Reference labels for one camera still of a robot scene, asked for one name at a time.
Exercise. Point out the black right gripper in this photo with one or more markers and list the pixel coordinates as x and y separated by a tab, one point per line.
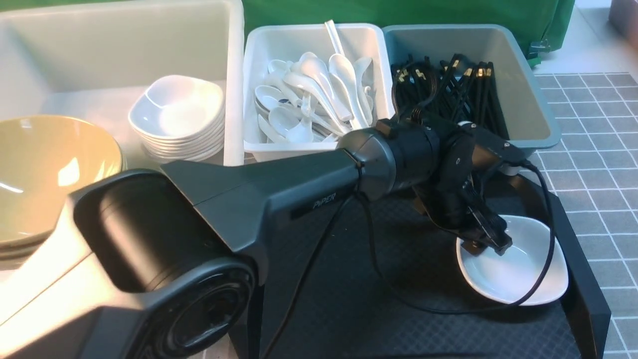
453	198

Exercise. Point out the white square sauce dish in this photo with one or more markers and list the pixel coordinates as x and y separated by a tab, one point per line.
506	278

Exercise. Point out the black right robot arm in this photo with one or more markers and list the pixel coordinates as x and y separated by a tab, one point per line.
162	264

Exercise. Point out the blue plastic chopstick bin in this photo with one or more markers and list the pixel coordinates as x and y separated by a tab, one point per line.
530	122

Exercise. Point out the grey grid table mat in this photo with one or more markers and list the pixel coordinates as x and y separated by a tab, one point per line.
593	170

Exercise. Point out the pile of black chopsticks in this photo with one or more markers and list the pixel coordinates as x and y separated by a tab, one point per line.
456	90

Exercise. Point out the pile of white spoons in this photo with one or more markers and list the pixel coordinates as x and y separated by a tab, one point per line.
314	99

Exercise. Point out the white plastic spoon bin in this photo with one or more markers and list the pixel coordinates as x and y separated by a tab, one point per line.
279	89

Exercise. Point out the stack of white sauce dishes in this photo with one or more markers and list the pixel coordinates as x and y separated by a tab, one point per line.
180	118

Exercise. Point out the large white dish tub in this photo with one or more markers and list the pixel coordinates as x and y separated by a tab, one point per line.
92	61

